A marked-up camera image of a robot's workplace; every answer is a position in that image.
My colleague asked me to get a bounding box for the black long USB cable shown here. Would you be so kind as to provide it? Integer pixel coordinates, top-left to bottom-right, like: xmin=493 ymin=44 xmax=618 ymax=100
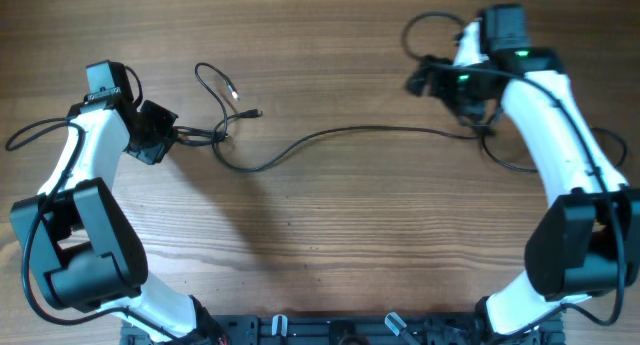
xmin=210 ymin=108 xmax=496 ymax=174

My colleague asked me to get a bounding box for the black thin USB cable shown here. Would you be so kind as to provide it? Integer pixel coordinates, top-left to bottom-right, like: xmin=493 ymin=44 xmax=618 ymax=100
xmin=480 ymin=127 xmax=629 ymax=175

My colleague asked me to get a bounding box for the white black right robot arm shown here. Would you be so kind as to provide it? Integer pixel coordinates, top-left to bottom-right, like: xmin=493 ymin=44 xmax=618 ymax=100
xmin=406 ymin=4 xmax=639 ymax=344

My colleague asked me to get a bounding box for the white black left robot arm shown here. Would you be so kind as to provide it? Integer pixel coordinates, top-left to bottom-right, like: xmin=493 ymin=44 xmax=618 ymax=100
xmin=10 ymin=60 xmax=216 ymax=344

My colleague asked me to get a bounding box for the black left camera cable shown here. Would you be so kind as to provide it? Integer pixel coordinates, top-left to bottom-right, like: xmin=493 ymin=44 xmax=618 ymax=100
xmin=4 ymin=64 xmax=201 ymax=342

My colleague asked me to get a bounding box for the black camera cable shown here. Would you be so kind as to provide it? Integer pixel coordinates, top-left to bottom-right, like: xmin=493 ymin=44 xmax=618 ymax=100
xmin=4 ymin=64 xmax=201 ymax=342
xmin=400 ymin=10 xmax=629 ymax=336

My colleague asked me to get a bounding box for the black right camera cable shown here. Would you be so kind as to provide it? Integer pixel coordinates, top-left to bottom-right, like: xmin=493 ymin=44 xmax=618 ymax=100
xmin=400 ymin=10 xmax=629 ymax=336

